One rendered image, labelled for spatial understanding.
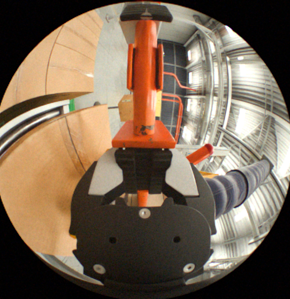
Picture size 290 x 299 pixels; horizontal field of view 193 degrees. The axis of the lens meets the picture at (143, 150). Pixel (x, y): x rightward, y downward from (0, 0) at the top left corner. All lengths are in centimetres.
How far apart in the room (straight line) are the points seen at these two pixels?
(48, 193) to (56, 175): 3
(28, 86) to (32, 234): 56
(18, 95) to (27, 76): 10
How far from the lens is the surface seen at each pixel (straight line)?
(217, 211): 37
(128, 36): 15
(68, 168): 17
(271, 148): 514
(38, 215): 15
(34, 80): 63
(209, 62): 675
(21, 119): 48
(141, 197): 17
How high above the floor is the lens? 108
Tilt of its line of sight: level
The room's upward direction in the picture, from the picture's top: 91 degrees clockwise
